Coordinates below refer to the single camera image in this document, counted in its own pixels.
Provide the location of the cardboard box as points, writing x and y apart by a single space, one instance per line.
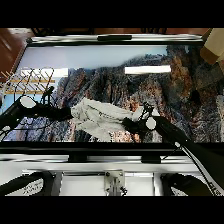
213 46

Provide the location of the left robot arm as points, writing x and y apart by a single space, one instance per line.
15 110

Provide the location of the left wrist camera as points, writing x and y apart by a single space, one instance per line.
47 93

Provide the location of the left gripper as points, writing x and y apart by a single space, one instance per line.
61 114

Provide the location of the white shirt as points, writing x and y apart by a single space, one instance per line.
98 118

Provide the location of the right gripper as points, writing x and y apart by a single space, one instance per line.
131 126

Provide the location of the silver frame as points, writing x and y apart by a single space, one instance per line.
100 166

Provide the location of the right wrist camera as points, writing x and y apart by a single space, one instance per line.
147 108

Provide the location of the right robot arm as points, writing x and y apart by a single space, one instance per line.
176 133

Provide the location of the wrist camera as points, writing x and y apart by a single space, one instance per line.
147 108
47 93

